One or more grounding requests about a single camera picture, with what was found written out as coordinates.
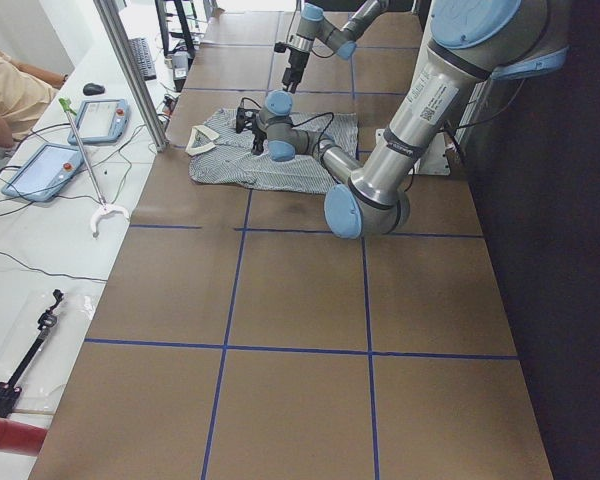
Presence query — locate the black keyboard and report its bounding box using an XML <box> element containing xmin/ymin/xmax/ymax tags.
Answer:
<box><xmin>128</xmin><ymin>37</ymin><xmax>157</xmax><ymax>80</ymax></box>

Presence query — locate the aluminium frame post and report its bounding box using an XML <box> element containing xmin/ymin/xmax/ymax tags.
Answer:
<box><xmin>93</xmin><ymin>0</ymin><xmax>168</xmax><ymax>152</ymax></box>

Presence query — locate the far blue teach pendant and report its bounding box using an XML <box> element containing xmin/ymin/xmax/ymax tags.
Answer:
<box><xmin>73</xmin><ymin>99</ymin><xmax>129</xmax><ymax>145</ymax></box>

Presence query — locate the striped polo shirt cream collar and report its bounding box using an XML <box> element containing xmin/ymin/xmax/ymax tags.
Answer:
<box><xmin>186</xmin><ymin>108</ymin><xmax>334</xmax><ymax>194</ymax></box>

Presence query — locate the blue teach pendant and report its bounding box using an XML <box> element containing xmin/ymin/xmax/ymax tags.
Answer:
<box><xmin>73</xmin><ymin>99</ymin><xmax>129</xmax><ymax>145</ymax></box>
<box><xmin>1</xmin><ymin>143</ymin><xmax>83</xmax><ymax>202</ymax></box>

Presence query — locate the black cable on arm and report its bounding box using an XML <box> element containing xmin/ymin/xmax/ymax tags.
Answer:
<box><xmin>237</xmin><ymin>97</ymin><xmax>337</xmax><ymax>151</ymax></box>

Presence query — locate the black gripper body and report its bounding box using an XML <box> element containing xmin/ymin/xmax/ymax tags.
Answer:
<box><xmin>250</xmin><ymin>124</ymin><xmax>267</xmax><ymax>145</ymax></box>
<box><xmin>285</xmin><ymin>48</ymin><xmax>308</xmax><ymax>82</ymax></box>

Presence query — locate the black computer mouse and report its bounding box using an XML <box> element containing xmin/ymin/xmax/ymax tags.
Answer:
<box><xmin>82</xmin><ymin>82</ymin><xmax>106</xmax><ymax>96</ymax></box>

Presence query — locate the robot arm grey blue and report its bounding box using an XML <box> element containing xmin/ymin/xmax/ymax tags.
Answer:
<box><xmin>274</xmin><ymin>1</ymin><xmax>390</xmax><ymax>93</ymax></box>
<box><xmin>236</xmin><ymin>0</ymin><xmax>571</xmax><ymax>239</ymax></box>

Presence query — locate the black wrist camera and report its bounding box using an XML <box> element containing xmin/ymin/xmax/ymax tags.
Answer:
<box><xmin>274</xmin><ymin>42</ymin><xmax>290</xmax><ymax>53</ymax></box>
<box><xmin>235</xmin><ymin>106</ymin><xmax>259</xmax><ymax>134</ymax></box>

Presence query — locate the person in beige shirt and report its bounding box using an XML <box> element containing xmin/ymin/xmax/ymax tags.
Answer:
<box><xmin>0</xmin><ymin>50</ymin><xmax>68</xmax><ymax>149</ymax></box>

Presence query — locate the red cylinder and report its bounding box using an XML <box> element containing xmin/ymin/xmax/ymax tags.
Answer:
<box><xmin>0</xmin><ymin>417</ymin><xmax>47</xmax><ymax>456</ymax></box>

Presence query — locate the near blue teach pendant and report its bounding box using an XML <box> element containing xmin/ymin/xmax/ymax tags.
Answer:
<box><xmin>1</xmin><ymin>143</ymin><xmax>83</xmax><ymax>202</ymax></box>

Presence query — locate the black tripod stick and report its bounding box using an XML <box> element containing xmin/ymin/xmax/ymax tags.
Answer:
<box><xmin>0</xmin><ymin>289</ymin><xmax>64</xmax><ymax>418</ymax></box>

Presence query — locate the white column pedestal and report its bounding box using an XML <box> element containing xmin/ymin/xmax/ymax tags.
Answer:
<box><xmin>375</xmin><ymin>127</ymin><xmax>452</xmax><ymax>176</ymax></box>

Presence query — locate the white reacher grabber tool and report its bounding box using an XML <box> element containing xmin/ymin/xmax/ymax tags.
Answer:
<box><xmin>59</xmin><ymin>97</ymin><xmax>130</xmax><ymax>238</ymax></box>

